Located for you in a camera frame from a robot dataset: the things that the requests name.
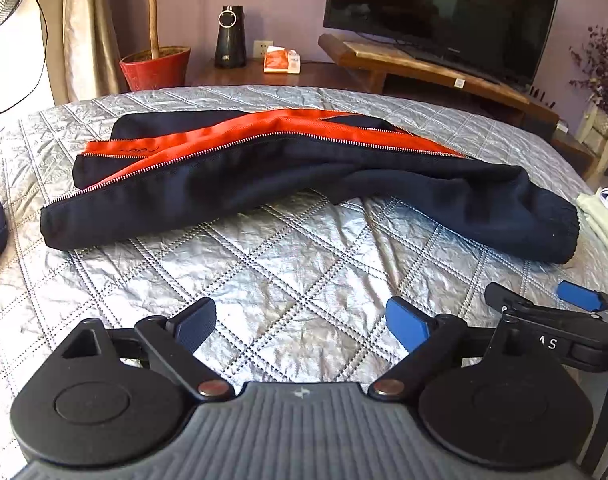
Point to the red plant pot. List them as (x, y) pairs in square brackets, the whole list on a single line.
[(156, 70)]

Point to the silver quilted bedspread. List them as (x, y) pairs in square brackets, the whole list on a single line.
[(284, 270)]

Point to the pale yellow cloth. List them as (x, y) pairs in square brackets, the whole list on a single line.
[(596, 215)]

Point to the dried purple flowers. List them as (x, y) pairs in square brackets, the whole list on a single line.
[(604, 70)]

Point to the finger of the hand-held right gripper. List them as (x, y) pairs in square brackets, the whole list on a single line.
[(579, 296), (584, 342)]

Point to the wooden television stand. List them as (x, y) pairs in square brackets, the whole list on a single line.
[(434, 72)]

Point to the beige patterned curtain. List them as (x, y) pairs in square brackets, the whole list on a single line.
[(88, 25)]

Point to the white wall socket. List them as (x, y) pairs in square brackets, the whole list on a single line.
[(264, 48)]

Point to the white side stand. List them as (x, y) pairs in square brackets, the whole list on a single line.
[(596, 125)]

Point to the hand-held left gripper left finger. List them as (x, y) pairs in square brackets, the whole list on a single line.
[(193, 321)]

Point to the black flat television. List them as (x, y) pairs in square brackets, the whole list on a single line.
[(434, 5)]

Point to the navy jacket with orange lining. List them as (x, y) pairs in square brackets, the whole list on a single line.
[(284, 170)]

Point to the small dark ornaments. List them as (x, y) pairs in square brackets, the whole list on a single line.
[(541, 97)]

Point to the black speaker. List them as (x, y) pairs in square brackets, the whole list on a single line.
[(229, 45)]

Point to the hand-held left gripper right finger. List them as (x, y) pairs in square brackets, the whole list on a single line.
[(406, 325)]

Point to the orange tissue pack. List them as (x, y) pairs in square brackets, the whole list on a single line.
[(276, 62)]

